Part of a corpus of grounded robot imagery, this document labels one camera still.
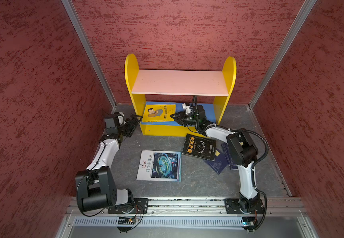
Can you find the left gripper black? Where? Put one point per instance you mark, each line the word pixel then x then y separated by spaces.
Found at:
pixel 133 125

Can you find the navy book with dragon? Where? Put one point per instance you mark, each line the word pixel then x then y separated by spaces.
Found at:
pixel 220 162

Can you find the right corner aluminium profile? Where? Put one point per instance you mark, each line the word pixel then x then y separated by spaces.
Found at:
pixel 285 45

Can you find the black Murphy's law book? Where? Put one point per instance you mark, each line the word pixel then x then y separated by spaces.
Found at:
pixel 199 147

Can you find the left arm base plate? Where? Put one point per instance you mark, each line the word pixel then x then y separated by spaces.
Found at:
pixel 138 206

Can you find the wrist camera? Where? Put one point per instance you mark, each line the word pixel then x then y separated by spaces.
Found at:
pixel 192 110
pixel 114 120

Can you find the navy book set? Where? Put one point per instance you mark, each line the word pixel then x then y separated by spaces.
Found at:
pixel 226 151

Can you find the left circuit board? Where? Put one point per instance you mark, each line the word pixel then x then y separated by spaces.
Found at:
pixel 127 221

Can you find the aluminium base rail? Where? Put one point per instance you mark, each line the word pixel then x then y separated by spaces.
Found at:
pixel 216 206

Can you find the yellow cartoon book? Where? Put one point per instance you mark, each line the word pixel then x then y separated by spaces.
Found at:
pixel 158 113

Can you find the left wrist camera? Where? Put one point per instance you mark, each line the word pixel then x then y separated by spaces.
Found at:
pixel 114 120

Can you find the yellow pink blue bookshelf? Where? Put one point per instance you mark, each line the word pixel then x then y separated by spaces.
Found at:
pixel 219 84

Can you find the white science magazine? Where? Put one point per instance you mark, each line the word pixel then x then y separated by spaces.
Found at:
pixel 160 166

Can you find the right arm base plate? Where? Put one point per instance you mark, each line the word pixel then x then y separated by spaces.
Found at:
pixel 244 206

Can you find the corner aluminium profile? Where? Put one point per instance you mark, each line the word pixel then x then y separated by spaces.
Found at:
pixel 285 45
pixel 74 18

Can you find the circuit board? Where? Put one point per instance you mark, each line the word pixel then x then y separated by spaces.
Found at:
pixel 127 221
pixel 249 223

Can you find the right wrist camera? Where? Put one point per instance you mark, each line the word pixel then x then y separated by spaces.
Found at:
pixel 192 110

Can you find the right circuit board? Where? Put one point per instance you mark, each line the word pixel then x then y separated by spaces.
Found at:
pixel 249 223

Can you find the slotted cable duct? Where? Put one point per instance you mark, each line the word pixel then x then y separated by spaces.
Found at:
pixel 148 221

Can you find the left corner aluminium profile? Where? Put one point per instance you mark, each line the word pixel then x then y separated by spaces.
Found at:
pixel 74 18

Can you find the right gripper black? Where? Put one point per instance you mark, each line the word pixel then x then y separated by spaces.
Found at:
pixel 181 119

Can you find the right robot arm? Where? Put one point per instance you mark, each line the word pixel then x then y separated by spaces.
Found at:
pixel 242 150

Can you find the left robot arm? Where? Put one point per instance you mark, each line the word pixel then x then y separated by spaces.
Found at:
pixel 95 186

